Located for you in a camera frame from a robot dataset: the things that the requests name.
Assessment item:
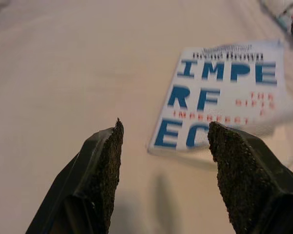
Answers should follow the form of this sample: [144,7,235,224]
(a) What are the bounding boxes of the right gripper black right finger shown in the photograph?
[207,121,293,234]

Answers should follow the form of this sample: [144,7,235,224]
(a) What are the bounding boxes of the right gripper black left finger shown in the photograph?
[25,117,125,234]

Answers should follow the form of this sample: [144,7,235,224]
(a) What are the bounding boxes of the white book blue letters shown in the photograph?
[146,39,293,169]

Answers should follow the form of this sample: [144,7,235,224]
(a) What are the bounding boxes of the bed with beige sheet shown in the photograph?
[0,0,293,234]

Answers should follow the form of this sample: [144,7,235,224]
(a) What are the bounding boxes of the cream cartoon print quilt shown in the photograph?
[259,0,293,42]

